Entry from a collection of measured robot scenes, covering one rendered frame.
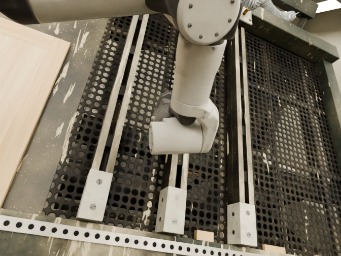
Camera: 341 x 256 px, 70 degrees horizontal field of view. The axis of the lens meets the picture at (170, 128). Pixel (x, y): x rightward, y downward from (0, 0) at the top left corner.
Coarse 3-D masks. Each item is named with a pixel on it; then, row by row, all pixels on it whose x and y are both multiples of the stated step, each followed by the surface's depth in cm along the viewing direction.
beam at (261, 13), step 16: (256, 16) 128; (272, 16) 134; (256, 32) 136; (272, 32) 135; (288, 32) 134; (304, 32) 142; (288, 48) 144; (304, 48) 142; (320, 48) 141; (336, 48) 150
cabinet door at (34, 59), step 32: (0, 32) 77; (32, 32) 82; (0, 64) 73; (32, 64) 77; (0, 96) 69; (32, 96) 73; (0, 128) 66; (32, 128) 69; (0, 160) 63; (0, 192) 60
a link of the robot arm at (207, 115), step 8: (176, 104) 42; (184, 104) 41; (208, 104) 42; (176, 112) 42; (184, 112) 42; (192, 112) 41; (200, 112) 42; (208, 112) 42; (216, 112) 44; (200, 120) 43; (208, 120) 43; (216, 120) 44; (208, 128) 44; (216, 128) 45; (208, 136) 46; (208, 144) 47; (200, 152) 49
